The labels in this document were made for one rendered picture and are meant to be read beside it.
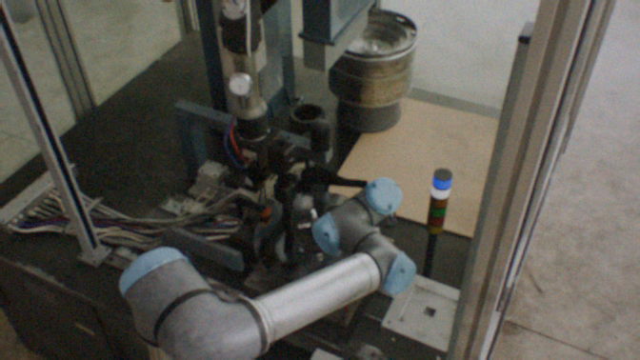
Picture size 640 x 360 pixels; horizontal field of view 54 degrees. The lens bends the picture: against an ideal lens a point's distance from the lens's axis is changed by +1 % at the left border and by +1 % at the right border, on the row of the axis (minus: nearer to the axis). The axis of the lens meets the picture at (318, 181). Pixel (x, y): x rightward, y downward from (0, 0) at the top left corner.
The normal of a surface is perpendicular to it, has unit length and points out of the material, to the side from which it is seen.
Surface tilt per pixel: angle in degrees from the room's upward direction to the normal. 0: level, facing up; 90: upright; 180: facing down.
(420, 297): 0
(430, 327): 0
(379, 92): 90
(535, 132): 90
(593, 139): 0
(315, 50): 90
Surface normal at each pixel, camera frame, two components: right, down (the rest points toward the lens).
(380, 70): 0.15, 0.68
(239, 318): 0.37, -0.61
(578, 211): -0.02, -0.73
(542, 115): -0.45, 0.62
